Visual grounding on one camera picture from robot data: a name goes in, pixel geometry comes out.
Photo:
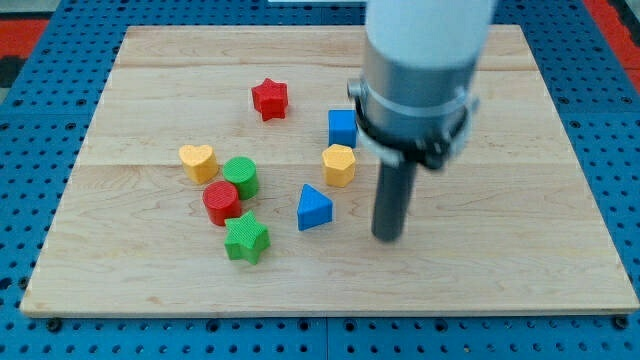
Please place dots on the red star block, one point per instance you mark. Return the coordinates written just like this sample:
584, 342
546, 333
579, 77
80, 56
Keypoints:
270, 99

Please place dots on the red cylinder block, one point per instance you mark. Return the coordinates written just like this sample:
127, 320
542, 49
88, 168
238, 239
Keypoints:
221, 201

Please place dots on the blue cube block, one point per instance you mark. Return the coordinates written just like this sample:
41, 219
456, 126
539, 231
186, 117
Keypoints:
342, 128

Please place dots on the yellow hexagon block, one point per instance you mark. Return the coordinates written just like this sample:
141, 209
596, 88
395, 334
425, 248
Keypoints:
338, 165

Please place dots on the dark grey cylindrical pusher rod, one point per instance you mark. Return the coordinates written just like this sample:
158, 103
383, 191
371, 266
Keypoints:
393, 194

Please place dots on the light wooden board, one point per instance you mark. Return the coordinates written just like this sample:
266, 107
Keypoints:
508, 228

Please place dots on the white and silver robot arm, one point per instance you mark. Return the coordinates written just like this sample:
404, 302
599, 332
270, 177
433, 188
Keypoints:
413, 99

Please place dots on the yellow heart block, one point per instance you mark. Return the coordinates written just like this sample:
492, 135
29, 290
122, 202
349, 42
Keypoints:
199, 162

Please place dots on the green star block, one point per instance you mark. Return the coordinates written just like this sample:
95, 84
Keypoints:
246, 238

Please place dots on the green cylinder block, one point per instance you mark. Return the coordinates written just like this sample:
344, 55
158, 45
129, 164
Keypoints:
242, 173

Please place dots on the blue triangle block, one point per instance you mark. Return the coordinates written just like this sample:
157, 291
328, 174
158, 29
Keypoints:
314, 208

